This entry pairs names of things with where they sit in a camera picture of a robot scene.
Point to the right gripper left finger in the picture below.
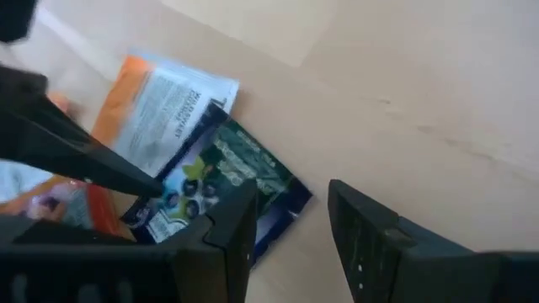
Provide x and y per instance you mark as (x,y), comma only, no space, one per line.
(227,252)

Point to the white Tazo tea packet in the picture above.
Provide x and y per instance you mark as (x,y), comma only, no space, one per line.
(17,179)
(168,109)

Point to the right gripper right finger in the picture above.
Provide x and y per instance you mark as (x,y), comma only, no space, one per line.
(383,265)

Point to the dark blackberry tea packet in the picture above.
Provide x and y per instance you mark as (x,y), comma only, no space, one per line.
(236,168)

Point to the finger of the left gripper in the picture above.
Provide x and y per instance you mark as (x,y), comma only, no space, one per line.
(63,139)

